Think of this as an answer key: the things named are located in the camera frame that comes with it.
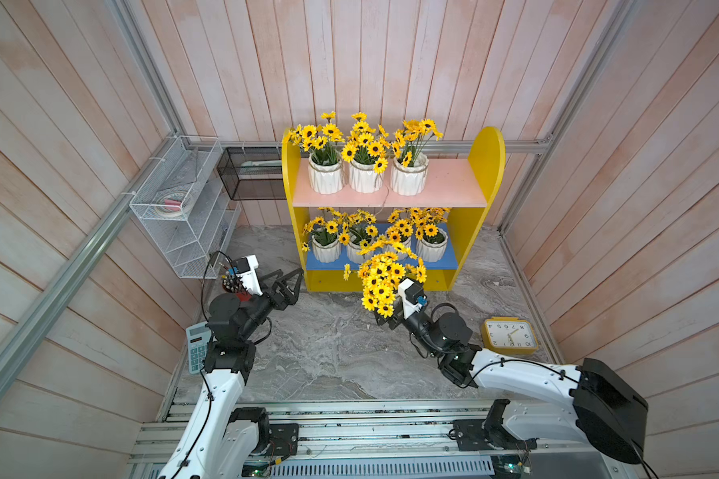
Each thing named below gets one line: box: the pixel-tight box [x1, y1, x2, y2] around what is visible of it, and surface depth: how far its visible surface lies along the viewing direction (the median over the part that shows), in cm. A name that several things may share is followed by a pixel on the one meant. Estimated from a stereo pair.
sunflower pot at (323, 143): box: [288, 111, 345, 195], surface depth 70 cm
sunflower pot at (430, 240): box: [409, 207, 451, 263], surface depth 90 cm
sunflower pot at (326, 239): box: [302, 215, 342, 264], surface depth 90 cm
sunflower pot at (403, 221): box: [386, 207, 418, 250], surface depth 84 cm
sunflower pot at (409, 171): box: [390, 118, 444, 197], surface depth 70 cm
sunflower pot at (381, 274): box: [356, 251, 427, 319], surface depth 62 cm
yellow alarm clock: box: [481, 316, 539, 355], surface depth 90 cm
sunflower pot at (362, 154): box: [341, 111, 391, 194], surface depth 67 cm
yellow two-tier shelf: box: [281, 126, 507, 292], surface depth 75 cm
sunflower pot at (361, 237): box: [346, 210, 379, 264], surface depth 87 cm
